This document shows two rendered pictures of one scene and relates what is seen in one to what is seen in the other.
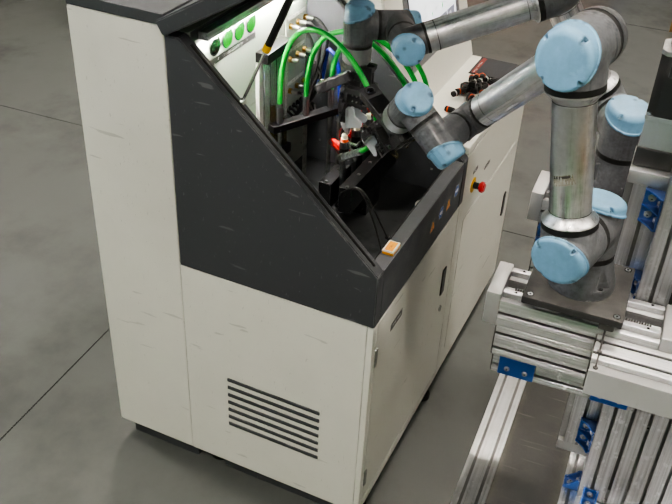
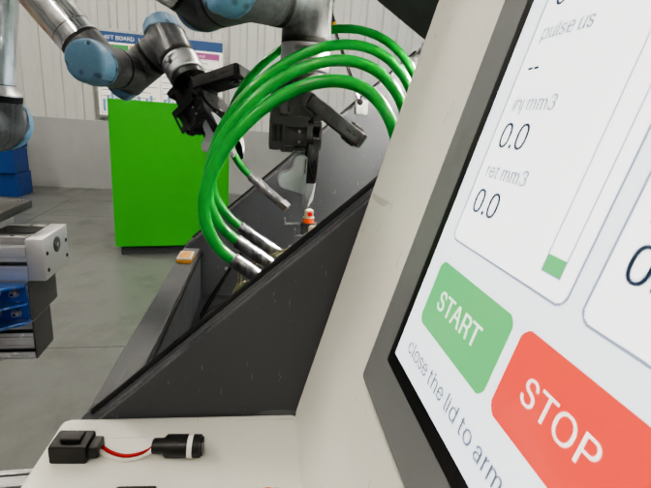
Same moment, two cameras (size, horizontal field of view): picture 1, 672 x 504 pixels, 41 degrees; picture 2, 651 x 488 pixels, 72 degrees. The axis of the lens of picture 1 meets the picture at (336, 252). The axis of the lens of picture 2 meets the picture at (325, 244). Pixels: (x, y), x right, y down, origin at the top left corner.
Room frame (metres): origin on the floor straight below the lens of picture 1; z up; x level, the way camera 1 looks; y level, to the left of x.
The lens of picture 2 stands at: (2.80, -0.38, 1.27)
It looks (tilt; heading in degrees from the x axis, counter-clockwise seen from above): 16 degrees down; 148
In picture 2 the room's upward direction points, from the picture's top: 4 degrees clockwise
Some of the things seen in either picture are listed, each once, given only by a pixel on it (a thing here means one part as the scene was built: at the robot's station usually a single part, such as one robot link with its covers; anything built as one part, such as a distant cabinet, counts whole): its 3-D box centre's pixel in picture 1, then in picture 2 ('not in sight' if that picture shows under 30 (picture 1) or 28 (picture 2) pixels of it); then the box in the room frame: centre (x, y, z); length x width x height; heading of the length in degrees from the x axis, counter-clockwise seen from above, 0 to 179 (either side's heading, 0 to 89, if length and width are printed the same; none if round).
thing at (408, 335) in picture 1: (409, 351); not in sight; (2.06, -0.24, 0.44); 0.65 x 0.02 x 0.68; 156
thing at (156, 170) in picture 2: not in sight; (172, 174); (-1.53, 0.60, 0.65); 0.95 x 0.86 x 1.30; 77
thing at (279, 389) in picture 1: (325, 334); not in sight; (2.17, 0.02, 0.39); 0.70 x 0.58 x 0.79; 156
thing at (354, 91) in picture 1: (357, 83); (296, 114); (2.15, -0.03, 1.27); 0.09 x 0.08 x 0.12; 66
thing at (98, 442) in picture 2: not in sight; (129, 444); (2.46, -0.34, 0.99); 0.12 x 0.02 x 0.02; 64
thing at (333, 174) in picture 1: (358, 181); not in sight; (2.27, -0.06, 0.91); 0.34 x 0.10 x 0.15; 156
